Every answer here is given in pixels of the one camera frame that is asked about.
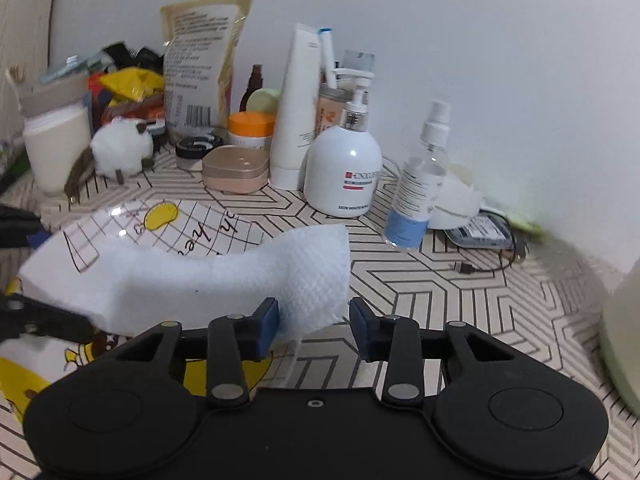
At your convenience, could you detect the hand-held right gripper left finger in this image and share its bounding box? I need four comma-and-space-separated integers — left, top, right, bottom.
113, 297, 280, 409

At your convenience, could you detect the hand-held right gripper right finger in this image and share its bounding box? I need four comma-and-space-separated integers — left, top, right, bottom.
348, 297, 517, 405

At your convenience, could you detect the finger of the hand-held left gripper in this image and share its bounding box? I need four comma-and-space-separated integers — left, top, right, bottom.
0, 204, 51, 251
0, 291, 97, 347

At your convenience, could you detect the white cotton pad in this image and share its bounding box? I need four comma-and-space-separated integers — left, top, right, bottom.
19, 224, 352, 348

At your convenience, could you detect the cartoon print ceramic plate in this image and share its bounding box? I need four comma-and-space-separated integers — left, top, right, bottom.
0, 199, 281, 426

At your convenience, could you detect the cream white canister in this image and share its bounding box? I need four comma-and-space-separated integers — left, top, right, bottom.
22, 107, 93, 197

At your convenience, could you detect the geometric patterned tablecloth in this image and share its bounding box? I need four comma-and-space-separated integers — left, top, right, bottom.
0, 145, 640, 480

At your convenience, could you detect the plush toy cat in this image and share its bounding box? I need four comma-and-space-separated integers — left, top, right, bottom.
64, 116, 156, 204

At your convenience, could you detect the clear spray bottle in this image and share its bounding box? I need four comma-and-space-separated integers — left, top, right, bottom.
384, 100, 452, 252

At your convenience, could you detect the orange snack packet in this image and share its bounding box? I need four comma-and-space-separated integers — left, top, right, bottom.
102, 95, 166, 126

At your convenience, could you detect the white pump lotion bottle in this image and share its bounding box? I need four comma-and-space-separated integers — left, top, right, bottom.
303, 87, 383, 219

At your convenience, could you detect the white round jar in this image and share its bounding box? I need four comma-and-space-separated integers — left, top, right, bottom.
430, 162, 484, 231

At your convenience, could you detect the rose gold compact case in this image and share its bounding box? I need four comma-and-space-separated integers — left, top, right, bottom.
201, 145, 271, 196

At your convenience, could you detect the yellow snack packet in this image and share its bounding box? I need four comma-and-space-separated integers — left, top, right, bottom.
97, 67, 166, 104

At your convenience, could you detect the black round jar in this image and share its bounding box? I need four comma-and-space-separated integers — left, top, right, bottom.
175, 136, 226, 170

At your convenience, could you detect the yellow green cloth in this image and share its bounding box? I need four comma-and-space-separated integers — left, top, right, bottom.
480, 200, 544, 237

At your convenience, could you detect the orange lid jar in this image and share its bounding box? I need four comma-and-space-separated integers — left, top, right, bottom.
227, 111, 277, 151

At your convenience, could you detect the black comb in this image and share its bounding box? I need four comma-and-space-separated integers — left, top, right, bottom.
102, 41, 163, 68

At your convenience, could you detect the peach spray bottle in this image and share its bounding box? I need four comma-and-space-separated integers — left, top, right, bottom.
315, 67, 375, 147

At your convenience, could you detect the tall white cream tube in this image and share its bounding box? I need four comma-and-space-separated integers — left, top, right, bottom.
270, 23, 322, 191

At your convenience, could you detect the light green round case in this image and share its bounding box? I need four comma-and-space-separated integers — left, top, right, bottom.
246, 87, 282, 116

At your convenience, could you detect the small brown bottle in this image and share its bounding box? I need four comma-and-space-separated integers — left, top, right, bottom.
240, 64, 264, 112

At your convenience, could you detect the large beige snack bag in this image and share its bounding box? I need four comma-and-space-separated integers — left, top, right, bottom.
161, 0, 254, 144

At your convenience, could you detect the glass kettle with green base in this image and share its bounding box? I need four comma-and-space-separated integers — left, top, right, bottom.
600, 255, 640, 418

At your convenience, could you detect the clear crimped tube end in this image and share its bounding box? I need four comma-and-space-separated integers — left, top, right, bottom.
343, 50, 376, 79

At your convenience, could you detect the white and blue tube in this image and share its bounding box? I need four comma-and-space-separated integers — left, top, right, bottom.
318, 26, 339, 89

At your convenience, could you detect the black cable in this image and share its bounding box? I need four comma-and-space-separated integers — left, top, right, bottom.
452, 210, 529, 277

